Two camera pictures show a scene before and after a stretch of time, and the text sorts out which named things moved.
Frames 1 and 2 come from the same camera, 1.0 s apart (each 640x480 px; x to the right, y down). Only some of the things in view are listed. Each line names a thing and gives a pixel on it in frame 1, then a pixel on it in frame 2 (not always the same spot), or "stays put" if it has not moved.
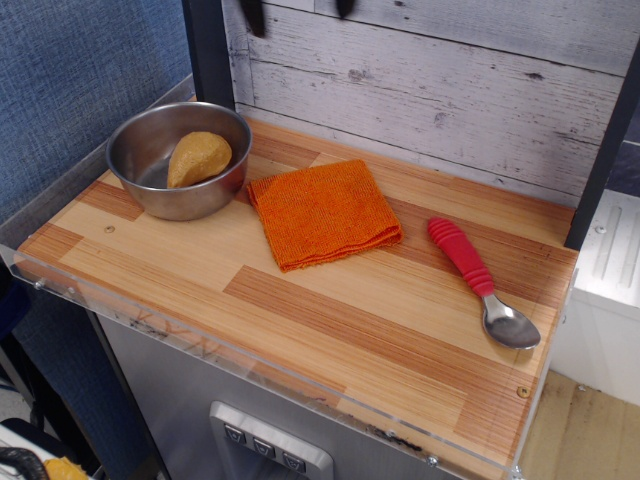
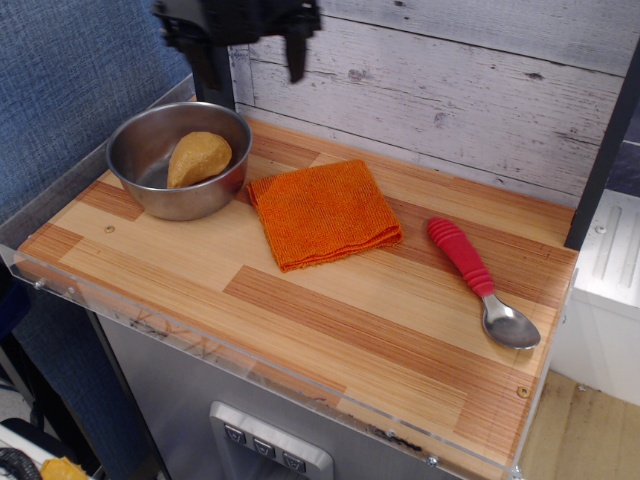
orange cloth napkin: (321, 216) stays put
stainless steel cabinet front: (176, 386) stays put
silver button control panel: (246, 447) stays put
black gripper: (253, 11) to (208, 27)
